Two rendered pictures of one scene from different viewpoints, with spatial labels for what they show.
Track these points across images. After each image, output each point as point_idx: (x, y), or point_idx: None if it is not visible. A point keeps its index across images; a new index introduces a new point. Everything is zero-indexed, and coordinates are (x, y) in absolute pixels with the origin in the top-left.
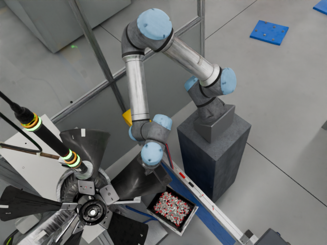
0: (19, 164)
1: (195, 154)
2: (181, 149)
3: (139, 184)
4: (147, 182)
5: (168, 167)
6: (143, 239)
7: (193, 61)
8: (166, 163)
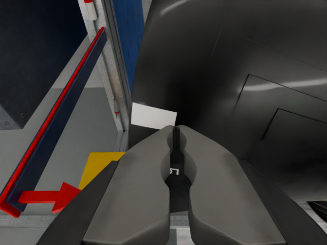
0: None
1: (18, 19)
2: (70, 51)
3: (326, 112)
4: (263, 88)
5: (116, 39)
6: None
7: None
8: (113, 56)
